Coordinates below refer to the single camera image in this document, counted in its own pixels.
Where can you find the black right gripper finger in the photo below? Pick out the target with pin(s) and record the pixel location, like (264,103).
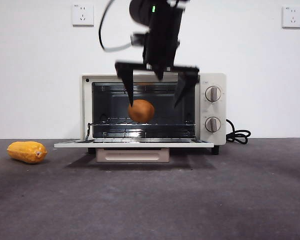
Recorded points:
(187,82)
(127,75)

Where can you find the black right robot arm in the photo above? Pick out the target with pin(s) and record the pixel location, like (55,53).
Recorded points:
(140,10)

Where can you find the beige oven knob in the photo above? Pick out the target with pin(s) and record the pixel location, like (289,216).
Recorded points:
(213,94)
(212,124)

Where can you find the cream Toshiba toaster oven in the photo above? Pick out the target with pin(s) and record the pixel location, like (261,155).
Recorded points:
(215,140)

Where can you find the yellow wrapped corn cob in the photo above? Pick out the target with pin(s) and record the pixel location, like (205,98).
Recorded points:
(25,152)

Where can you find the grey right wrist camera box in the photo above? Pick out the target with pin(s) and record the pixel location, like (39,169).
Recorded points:
(138,39)

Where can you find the white wall socket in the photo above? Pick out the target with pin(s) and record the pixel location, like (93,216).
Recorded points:
(292,17)
(83,15)

